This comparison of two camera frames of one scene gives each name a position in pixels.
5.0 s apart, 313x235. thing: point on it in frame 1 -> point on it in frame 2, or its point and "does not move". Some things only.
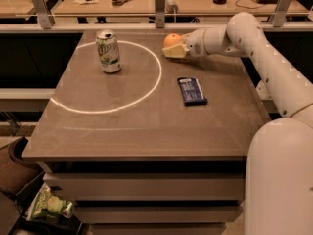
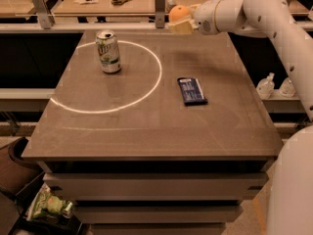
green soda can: [108, 46] does not move
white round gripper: [195, 43] -> [204, 18]
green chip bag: [46, 200] does not move
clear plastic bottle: [262, 90] does not move
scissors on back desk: [117, 2] does not move
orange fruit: [171, 39] -> [178, 13]
